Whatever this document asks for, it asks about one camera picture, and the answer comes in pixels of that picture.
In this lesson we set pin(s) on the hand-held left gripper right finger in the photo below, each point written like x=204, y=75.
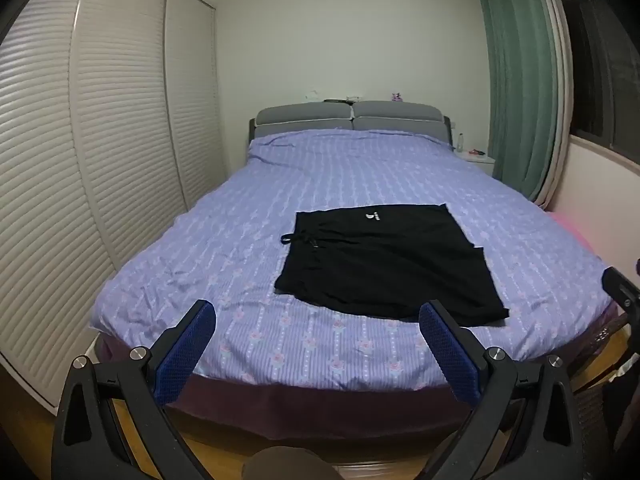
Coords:
x=447, y=350

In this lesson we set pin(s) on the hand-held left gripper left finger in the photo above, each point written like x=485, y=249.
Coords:
x=187, y=347

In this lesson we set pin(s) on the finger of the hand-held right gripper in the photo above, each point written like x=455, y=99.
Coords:
x=620, y=287

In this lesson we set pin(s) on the black pants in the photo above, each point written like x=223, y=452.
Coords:
x=390, y=270

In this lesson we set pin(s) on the purple floral bed sheet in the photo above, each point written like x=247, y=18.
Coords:
x=200, y=260

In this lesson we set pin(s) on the dark clothing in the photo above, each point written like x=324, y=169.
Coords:
x=625, y=420

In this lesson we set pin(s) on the white nightstand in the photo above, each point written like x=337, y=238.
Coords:
x=480, y=162

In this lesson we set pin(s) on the white sheer curtain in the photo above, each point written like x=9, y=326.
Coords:
x=559, y=110

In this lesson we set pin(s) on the small items on nightstand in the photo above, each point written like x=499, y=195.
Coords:
x=477, y=152

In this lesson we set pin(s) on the clear plastic bottle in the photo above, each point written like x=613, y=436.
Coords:
x=461, y=142

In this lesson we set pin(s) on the dark window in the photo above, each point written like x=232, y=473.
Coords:
x=605, y=75

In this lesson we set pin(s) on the white louvered wardrobe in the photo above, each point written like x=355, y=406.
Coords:
x=115, y=135

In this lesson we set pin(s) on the green curtain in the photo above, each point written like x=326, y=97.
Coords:
x=515, y=85

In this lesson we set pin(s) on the grey padded headboard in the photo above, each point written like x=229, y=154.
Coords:
x=310, y=117

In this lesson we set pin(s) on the small white item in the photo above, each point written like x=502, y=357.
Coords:
x=354, y=99

